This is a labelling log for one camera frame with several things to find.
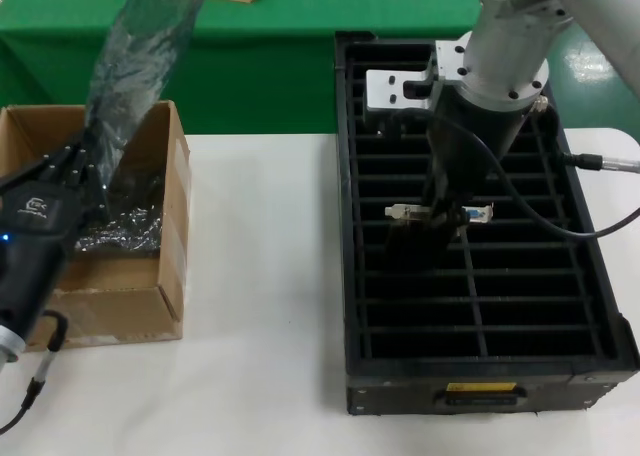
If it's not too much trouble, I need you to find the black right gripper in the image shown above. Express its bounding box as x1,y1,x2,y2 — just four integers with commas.
423,83,534,238

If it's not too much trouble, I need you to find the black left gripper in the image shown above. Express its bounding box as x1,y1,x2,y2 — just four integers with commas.
0,143,110,340

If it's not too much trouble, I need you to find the graphics card with metal bracket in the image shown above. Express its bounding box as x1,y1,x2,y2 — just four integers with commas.
383,202,497,273

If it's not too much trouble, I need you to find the translucent dark antistatic bag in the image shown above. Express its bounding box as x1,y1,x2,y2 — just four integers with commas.
81,0,212,205

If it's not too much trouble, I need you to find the large open brown cardboard box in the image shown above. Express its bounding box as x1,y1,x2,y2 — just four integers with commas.
0,100,193,352

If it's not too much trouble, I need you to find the black slotted container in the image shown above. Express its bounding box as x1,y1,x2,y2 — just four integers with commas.
333,29,640,418

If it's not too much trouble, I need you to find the crinkled silver antistatic bag bundle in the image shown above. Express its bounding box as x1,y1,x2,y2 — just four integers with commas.
74,175,166,252

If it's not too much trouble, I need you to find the green tablecloth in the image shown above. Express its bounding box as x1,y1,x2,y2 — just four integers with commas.
0,0,554,137

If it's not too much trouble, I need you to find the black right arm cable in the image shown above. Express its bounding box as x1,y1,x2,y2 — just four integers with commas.
428,95,640,241

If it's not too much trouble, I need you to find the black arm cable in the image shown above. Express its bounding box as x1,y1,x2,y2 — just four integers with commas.
0,309,70,445
428,95,640,241

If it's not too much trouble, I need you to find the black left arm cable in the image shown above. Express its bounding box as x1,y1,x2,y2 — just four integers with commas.
0,309,70,445

